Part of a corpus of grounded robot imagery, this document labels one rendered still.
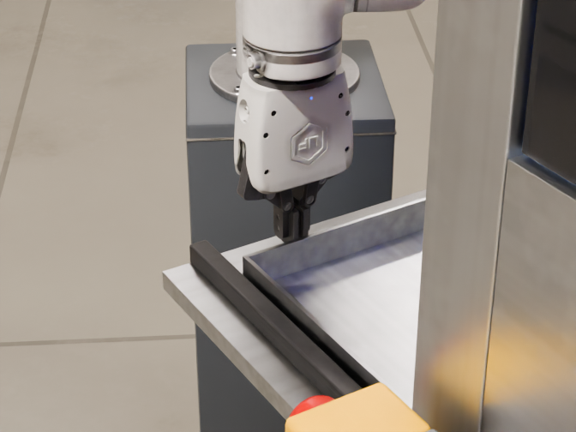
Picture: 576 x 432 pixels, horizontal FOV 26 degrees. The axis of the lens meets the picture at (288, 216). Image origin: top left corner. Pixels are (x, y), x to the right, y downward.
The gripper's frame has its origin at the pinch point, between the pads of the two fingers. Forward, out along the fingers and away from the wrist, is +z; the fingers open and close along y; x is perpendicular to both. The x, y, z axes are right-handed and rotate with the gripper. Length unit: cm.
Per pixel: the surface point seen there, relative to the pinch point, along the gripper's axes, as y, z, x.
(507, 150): -12, -29, -41
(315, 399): -18.1, -9.4, -32.5
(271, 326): -8.2, 2.4, -10.2
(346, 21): 164, 94, 233
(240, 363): -11.1, 5.3, -9.9
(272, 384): -11.0, 4.2, -14.9
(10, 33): 66, 94, 280
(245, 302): -8.2, 2.5, -5.8
